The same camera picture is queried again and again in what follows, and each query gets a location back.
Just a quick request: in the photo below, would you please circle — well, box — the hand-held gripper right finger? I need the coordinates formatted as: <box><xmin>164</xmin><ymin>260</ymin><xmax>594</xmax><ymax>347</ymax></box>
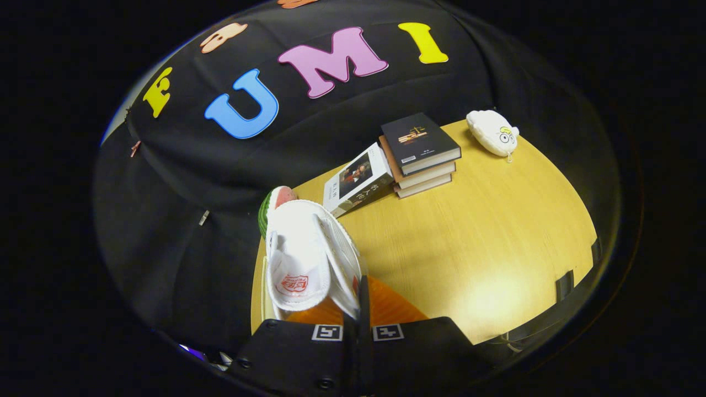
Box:
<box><xmin>357</xmin><ymin>275</ymin><xmax>495</xmax><ymax>397</ymax></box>

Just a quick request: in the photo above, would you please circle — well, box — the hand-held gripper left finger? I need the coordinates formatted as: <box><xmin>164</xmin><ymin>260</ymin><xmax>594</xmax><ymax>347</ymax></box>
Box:
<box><xmin>228</xmin><ymin>297</ymin><xmax>360</xmax><ymax>397</ymax></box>

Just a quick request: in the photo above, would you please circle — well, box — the white canvas shoe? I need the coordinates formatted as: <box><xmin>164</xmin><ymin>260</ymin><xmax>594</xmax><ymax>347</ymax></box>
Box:
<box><xmin>265</xmin><ymin>199</ymin><xmax>363</xmax><ymax>321</ymax></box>

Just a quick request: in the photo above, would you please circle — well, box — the white portrait cover book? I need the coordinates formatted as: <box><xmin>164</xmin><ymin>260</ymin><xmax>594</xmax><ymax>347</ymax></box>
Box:
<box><xmin>323</xmin><ymin>142</ymin><xmax>395</xmax><ymax>218</ymax></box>

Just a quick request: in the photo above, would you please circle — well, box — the thin brown book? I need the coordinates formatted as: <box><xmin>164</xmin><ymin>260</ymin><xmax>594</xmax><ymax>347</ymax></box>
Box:
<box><xmin>393</xmin><ymin>173</ymin><xmax>453</xmax><ymax>199</ymax></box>

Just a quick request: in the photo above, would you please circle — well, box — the watermelon slice plush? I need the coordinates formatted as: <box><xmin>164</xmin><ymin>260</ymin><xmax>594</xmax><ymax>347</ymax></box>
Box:
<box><xmin>258</xmin><ymin>186</ymin><xmax>298</xmax><ymax>239</ymax></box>

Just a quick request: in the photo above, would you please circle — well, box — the black cover book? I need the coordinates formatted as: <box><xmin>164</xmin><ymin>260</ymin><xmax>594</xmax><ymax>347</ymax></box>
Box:
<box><xmin>381</xmin><ymin>112</ymin><xmax>462</xmax><ymax>176</ymax></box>

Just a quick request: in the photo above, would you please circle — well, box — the white plush toy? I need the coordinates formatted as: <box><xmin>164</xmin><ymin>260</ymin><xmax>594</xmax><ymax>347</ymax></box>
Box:
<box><xmin>466</xmin><ymin>110</ymin><xmax>520</xmax><ymax>160</ymax></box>

